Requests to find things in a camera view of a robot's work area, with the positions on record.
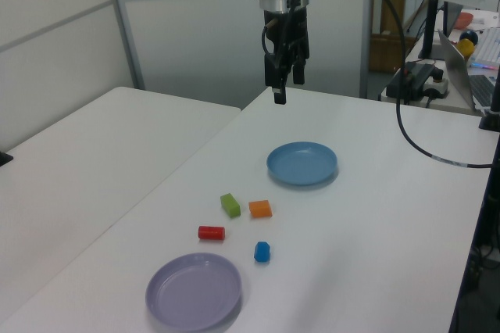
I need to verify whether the black power strip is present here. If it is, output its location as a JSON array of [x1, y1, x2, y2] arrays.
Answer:
[[386, 62, 448, 102]]

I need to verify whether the blue plate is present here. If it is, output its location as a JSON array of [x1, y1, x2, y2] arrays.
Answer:
[[266, 141, 338, 188]]

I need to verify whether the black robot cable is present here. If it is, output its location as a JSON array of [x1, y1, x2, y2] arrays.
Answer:
[[269, 0, 494, 169]]

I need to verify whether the grey partition post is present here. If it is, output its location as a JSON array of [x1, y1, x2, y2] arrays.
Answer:
[[359, 0, 382, 99], [102, 0, 146, 91]]

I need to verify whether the green rectangular block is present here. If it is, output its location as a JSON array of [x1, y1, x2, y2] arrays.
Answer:
[[220, 192, 241, 220]]

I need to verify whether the dark table side frame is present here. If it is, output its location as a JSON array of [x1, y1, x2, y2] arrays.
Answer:
[[448, 163, 500, 333]]

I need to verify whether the red cylinder block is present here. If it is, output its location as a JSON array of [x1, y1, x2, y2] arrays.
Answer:
[[197, 224, 227, 242]]

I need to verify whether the yellow ball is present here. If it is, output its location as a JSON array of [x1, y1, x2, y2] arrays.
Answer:
[[457, 39, 477, 61]]

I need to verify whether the black stand pole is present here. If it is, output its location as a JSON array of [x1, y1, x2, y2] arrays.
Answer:
[[478, 65, 500, 133]]

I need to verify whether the white keyboard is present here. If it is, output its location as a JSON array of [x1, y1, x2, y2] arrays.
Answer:
[[470, 27, 500, 70]]

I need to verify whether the orange block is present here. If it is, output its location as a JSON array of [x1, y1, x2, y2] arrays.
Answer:
[[248, 199, 273, 219]]

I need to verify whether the silver laptop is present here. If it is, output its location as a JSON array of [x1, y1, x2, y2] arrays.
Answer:
[[437, 29, 499, 113]]

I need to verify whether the blue hexagonal block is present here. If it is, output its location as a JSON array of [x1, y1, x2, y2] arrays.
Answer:
[[253, 241, 273, 264]]

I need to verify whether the black monitor on stand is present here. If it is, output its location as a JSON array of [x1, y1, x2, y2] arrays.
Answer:
[[417, 0, 466, 61]]

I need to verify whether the purple plate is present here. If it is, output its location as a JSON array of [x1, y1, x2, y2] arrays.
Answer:
[[145, 252, 243, 331]]

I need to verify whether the orange bowl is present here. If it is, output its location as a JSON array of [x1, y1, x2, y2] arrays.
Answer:
[[455, 12, 475, 29]]

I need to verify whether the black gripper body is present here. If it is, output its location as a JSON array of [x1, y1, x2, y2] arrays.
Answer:
[[262, 4, 312, 61]]

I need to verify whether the brown wooden cabinet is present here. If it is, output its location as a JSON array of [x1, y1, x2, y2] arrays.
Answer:
[[369, 0, 417, 73]]

